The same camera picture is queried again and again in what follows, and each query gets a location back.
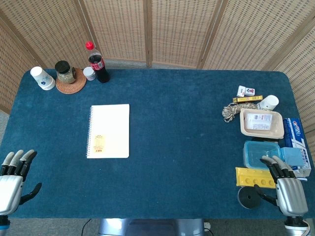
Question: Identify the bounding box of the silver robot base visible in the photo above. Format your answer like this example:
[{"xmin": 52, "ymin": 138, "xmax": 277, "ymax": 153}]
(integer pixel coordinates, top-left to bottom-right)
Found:
[{"xmin": 97, "ymin": 218, "xmax": 205, "ymax": 236}]

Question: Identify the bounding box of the single white paper cup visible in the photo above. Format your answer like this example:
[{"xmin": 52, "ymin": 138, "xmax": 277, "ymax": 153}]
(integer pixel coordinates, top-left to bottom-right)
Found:
[{"xmin": 256, "ymin": 94, "xmax": 280, "ymax": 111}]

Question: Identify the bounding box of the blue white toothpaste box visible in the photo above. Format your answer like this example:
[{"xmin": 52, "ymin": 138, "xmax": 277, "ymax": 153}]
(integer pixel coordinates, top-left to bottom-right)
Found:
[{"xmin": 283, "ymin": 118, "xmax": 312, "ymax": 178}]

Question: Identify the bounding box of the beige rectangular tray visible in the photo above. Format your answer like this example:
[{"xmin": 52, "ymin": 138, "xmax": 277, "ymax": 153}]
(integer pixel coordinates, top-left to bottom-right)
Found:
[{"xmin": 239, "ymin": 108, "xmax": 285, "ymax": 140}]

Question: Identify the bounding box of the woven bamboo folding screen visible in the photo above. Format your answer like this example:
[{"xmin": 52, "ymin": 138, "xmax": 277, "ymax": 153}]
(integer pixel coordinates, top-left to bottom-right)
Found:
[{"xmin": 0, "ymin": 0, "xmax": 315, "ymax": 133}]

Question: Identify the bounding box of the clear blue plastic container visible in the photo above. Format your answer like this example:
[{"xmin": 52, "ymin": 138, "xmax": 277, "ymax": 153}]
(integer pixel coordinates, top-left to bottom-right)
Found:
[{"xmin": 243, "ymin": 140, "xmax": 282, "ymax": 171}]

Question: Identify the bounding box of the white spiral notebook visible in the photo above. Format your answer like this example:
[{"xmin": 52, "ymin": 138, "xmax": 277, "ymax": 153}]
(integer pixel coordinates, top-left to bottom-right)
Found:
[{"xmin": 86, "ymin": 103, "xmax": 130, "ymax": 159}]

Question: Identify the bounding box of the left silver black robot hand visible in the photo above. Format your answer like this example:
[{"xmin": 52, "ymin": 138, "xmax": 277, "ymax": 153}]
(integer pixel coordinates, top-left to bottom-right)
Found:
[{"xmin": 0, "ymin": 149, "xmax": 42, "ymax": 216}]

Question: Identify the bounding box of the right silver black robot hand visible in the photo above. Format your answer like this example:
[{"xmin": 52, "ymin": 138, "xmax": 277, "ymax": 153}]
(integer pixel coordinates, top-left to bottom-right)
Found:
[{"xmin": 254, "ymin": 155, "xmax": 309, "ymax": 217}]

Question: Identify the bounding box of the white printed packet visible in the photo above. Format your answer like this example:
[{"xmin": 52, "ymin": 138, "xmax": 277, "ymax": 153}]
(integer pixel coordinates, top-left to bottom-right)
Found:
[{"xmin": 244, "ymin": 113, "xmax": 274, "ymax": 131}]

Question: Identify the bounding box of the small white plastic jar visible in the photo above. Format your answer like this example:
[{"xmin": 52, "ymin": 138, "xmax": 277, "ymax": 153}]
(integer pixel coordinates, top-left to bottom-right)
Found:
[{"xmin": 83, "ymin": 66, "xmax": 97, "ymax": 81}]

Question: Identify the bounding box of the blue tablecloth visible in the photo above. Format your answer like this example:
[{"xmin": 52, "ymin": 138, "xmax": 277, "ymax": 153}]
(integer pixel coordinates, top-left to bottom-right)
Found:
[{"xmin": 0, "ymin": 68, "xmax": 315, "ymax": 220}]

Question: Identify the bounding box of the long yellow box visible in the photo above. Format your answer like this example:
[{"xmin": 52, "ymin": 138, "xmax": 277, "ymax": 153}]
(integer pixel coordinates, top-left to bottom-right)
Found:
[{"xmin": 232, "ymin": 95, "xmax": 264, "ymax": 103}]

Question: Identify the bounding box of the glass jar with black lid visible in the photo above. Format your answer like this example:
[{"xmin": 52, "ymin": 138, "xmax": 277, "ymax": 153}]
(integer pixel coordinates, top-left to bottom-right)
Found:
[{"xmin": 54, "ymin": 60, "xmax": 77, "ymax": 85}]

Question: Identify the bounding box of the black cable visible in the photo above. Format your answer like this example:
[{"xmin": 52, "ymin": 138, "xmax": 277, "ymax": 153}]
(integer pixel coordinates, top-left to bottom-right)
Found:
[
  {"xmin": 82, "ymin": 218, "xmax": 92, "ymax": 236},
  {"xmin": 203, "ymin": 222, "xmax": 215, "ymax": 236}
]

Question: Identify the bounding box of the cola bottle with red cap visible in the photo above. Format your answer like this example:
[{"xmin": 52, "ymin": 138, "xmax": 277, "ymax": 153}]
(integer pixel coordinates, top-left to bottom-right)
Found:
[{"xmin": 85, "ymin": 41, "xmax": 111, "ymax": 84}]

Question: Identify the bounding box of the light blue block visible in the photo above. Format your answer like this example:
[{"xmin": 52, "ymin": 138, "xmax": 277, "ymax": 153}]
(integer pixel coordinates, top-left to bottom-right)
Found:
[{"xmin": 280, "ymin": 147, "xmax": 305, "ymax": 168}]

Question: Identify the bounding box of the round woven rattan coaster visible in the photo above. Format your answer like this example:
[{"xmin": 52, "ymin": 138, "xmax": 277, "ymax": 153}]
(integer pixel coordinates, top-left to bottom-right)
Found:
[{"xmin": 55, "ymin": 68, "xmax": 88, "ymax": 95}]

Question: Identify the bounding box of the yellow mold with round holes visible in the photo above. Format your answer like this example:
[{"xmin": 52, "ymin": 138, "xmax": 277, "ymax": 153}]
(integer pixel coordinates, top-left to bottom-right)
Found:
[{"xmin": 235, "ymin": 167, "xmax": 277, "ymax": 189}]

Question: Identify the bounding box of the bundle of beige rope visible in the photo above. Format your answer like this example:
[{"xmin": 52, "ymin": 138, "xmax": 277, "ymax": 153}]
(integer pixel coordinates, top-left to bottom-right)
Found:
[{"xmin": 221, "ymin": 102, "xmax": 258, "ymax": 123}]

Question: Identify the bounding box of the black tape roll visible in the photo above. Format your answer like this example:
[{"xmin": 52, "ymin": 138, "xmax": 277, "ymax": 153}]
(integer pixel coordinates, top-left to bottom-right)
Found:
[{"xmin": 237, "ymin": 186, "xmax": 262, "ymax": 210}]

